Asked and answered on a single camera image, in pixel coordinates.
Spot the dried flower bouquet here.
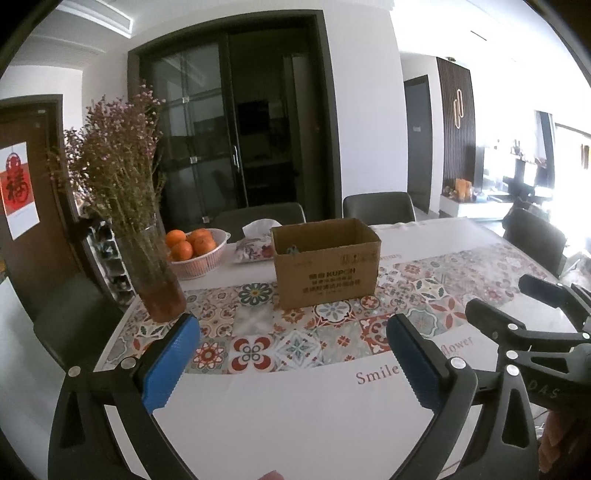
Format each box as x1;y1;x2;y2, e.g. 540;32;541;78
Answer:
48;83;163;238

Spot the floral tissue box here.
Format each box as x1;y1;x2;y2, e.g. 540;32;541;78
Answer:
233;218;281;264

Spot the orange fruit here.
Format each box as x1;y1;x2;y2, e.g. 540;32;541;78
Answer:
170;240;193;262
165;229;186;249
190;235;217;257

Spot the left hand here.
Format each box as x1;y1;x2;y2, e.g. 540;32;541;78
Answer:
259;470;284;480

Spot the dark glass door cabinet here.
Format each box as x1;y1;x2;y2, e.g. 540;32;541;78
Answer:
127;9;342;230

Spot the white sideboard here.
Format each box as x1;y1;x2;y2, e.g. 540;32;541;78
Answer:
439;195;513;221

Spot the dark interior door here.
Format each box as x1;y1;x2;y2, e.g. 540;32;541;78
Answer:
404;75;433;213

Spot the red fu character poster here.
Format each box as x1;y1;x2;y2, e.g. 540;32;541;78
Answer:
1;142;40;240

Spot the patterned tile table runner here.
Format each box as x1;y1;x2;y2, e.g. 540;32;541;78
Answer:
101;241;560;375

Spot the dark wall panel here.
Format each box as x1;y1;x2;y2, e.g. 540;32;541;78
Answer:
437;58;476;188

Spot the right hand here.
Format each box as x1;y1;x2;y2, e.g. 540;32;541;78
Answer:
538;411;590;479

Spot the brown cardboard box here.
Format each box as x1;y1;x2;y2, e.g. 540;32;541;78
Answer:
271;218;382;310

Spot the white basket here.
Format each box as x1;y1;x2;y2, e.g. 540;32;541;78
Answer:
169;228;231;280

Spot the dark grey chair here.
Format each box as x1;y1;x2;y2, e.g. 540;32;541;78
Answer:
33;275;123;371
342;192;416;226
502;208;566;277
211;202;305;242

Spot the brown glass vase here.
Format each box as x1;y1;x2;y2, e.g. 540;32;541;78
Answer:
116;225;186;323

